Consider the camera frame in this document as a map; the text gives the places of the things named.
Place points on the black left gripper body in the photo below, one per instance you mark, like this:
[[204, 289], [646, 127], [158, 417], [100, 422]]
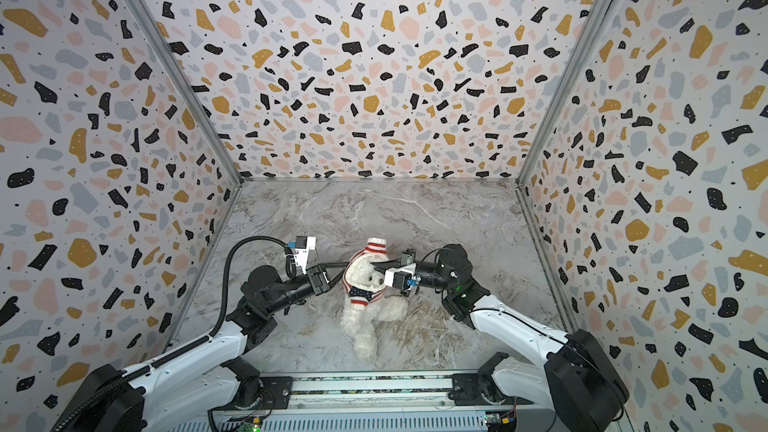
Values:
[[300, 289]]

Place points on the red white striped sweater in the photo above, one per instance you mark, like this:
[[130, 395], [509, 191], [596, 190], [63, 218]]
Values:
[[362, 283]]

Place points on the white plush teddy bear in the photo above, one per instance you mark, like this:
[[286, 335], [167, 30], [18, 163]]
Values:
[[359, 322]]

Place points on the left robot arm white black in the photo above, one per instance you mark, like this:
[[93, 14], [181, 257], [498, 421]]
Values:
[[202, 374]]

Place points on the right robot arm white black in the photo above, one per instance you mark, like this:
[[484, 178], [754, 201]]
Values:
[[567, 373]]

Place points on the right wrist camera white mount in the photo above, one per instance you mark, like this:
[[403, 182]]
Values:
[[401, 274]]

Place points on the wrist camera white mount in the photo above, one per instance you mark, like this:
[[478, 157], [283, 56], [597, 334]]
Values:
[[301, 248], [401, 274]]

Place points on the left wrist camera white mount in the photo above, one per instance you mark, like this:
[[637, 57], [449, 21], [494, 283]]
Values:
[[301, 248]]

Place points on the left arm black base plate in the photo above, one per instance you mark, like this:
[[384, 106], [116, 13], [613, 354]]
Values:
[[264, 393]]

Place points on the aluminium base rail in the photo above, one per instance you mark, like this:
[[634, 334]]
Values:
[[376, 401]]

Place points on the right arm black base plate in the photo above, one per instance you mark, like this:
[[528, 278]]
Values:
[[474, 389]]

